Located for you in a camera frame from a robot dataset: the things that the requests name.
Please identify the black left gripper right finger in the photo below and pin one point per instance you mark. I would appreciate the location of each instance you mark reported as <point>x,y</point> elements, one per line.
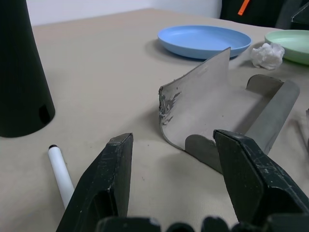
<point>251,176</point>

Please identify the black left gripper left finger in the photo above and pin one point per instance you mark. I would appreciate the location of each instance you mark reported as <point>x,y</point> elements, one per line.
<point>106,178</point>

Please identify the white marker pen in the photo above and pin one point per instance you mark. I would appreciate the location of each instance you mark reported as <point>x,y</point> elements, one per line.
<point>60,174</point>

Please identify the grey metal dustpan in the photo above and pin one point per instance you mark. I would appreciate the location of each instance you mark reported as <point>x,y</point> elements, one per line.
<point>217,106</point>

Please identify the crumpled white paper ball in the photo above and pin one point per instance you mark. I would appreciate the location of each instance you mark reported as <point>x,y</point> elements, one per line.
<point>266,55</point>

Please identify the black conical container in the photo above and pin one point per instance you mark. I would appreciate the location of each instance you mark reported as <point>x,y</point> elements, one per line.
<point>19,72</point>

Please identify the green plastic plate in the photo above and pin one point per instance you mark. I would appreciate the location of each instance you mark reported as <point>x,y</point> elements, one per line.
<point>292,43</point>

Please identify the blue plastic plate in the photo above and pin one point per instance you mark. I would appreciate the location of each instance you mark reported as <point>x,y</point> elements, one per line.
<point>202,39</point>

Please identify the black bag with orange tag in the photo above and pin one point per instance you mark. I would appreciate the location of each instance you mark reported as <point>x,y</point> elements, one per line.
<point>256,12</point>

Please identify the dark clear-edged object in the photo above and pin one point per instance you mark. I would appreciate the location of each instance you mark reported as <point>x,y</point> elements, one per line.
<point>300,14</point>

